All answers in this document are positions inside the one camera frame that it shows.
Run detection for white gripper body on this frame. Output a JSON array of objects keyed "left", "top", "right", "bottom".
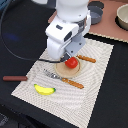
[{"left": 46, "top": 12, "right": 91, "bottom": 60}]

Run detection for red toy tomato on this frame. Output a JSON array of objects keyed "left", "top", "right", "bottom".
[{"left": 65, "top": 57, "right": 78, "bottom": 68}]

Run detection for yellow toy banana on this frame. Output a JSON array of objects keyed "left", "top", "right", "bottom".
[{"left": 34, "top": 84, "right": 56, "bottom": 95}]

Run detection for brown toy sausage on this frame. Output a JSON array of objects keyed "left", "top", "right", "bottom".
[{"left": 3, "top": 76, "right": 28, "bottom": 81}]

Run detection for grey frying pan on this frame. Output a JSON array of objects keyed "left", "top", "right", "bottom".
[{"left": 88, "top": 1, "right": 104, "bottom": 25}]

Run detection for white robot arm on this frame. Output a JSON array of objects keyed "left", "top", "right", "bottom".
[{"left": 32, "top": 0, "right": 91, "bottom": 63}]

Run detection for tan round plate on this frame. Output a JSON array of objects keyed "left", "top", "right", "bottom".
[{"left": 55, "top": 62, "right": 81, "bottom": 78}]

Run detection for beige woven placemat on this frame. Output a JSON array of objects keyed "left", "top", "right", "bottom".
[{"left": 12, "top": 39, "right": 113, "bottom": 128}]

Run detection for beige bowl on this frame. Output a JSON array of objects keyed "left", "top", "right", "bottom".
[{"left": 117, "top": 4, "right": 128, "bottom": 30}]

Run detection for knife with orange handle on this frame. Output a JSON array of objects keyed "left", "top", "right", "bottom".
[{"left": 77, "top": 55, "right": 96, "bottom": 63}]

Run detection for fork with orange handle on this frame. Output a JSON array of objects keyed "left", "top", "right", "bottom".
[{"left": 43, "top": 69, "right": 84, "bottom": 89}]

